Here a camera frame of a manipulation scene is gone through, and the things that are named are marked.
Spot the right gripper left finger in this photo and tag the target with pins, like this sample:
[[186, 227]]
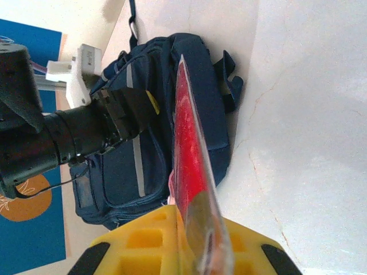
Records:
[[137, 252]]

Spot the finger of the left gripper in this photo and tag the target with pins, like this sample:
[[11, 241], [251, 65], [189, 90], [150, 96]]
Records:
[[129, 111]]

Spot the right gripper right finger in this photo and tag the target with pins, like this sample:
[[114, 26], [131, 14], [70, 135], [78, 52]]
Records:
[[258, 252]]

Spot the red packet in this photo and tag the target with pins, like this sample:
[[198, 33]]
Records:
[[189, 143]]

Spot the navy blue backpack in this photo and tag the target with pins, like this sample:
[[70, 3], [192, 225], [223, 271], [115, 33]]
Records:
[[212, 114]]

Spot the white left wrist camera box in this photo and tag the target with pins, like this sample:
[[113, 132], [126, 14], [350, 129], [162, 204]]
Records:
[[74, 74]]

